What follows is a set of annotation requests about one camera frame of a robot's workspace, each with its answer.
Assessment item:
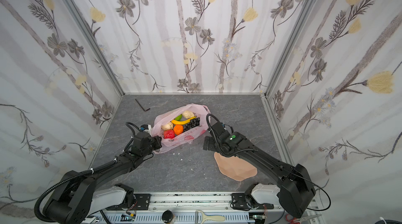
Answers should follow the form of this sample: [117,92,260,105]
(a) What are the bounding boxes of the red fake apple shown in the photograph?
[163,129,175,139]

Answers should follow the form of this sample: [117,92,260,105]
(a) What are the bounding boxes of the peach leaf-shaped plate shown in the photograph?
[214,152,258,181]

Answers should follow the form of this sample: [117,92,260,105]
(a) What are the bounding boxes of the pink plastic bag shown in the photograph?
[151,104,210,154]

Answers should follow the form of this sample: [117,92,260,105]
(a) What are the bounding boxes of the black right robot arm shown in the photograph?
[203,114,322,218]

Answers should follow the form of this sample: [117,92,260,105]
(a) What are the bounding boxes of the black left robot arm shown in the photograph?
[33,122,162,224]

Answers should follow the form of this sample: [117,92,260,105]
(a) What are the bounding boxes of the dark fake grape bunch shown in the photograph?
[183,117,201,132]

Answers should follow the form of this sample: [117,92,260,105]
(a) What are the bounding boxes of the beige fake fruit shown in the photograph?
[161,122,174,131]

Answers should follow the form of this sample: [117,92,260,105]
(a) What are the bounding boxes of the orange fake orange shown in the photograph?
[173,125,184,136]

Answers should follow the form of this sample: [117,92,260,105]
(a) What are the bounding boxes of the yellow fake banana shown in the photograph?
[171,116,196,125]

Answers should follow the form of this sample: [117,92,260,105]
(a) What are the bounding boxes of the beige fake bread roll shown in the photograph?
[182,111,195,119]

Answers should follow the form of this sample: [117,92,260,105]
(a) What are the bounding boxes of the green fake fruit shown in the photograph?
[174,114,184,122]

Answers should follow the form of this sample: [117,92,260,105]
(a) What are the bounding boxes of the black hex key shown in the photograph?
[135,99,151,112]

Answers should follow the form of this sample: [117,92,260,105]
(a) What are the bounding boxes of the black round knob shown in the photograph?
[161,210,176,224]

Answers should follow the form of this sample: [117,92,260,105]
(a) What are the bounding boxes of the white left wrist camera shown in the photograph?
[140,125,152,133]

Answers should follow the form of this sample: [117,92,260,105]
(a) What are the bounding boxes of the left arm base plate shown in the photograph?
[127,194,151,211]

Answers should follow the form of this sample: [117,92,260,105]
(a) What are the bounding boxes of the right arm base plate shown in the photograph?
[230,193,274,211]

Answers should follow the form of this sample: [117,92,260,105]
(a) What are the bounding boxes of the aluminium mounting rail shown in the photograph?
[59,192,321,215]

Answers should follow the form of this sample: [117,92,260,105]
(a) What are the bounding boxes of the white slotted cable duct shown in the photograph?
[105,212,255,224]

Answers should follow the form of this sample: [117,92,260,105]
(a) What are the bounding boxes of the cream handled brush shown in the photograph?
[195,210,226,224]

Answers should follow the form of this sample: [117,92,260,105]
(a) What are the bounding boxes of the red handled scissors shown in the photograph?
[285,214,321,224]

